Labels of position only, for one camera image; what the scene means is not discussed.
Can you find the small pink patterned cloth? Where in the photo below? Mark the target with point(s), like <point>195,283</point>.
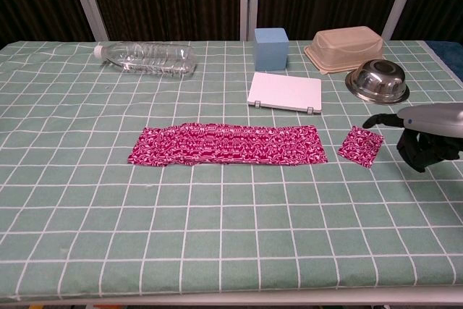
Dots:
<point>361,147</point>

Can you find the stainless steel bowl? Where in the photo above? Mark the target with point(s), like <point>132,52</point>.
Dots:
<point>378,83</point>

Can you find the clear plastic water bottle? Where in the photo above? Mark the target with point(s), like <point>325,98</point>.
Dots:
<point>152,57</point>

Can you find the green white grid tablecloth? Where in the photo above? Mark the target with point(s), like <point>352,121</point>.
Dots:
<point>202,215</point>

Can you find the beige plastic food container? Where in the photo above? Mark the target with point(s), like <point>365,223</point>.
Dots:
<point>343,48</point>

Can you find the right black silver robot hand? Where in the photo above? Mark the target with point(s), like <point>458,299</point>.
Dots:
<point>434,121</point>

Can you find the light blue cube block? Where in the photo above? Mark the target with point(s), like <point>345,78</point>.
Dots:
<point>270,50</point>

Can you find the white flat hinged case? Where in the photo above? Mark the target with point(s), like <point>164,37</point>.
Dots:
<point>285,92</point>

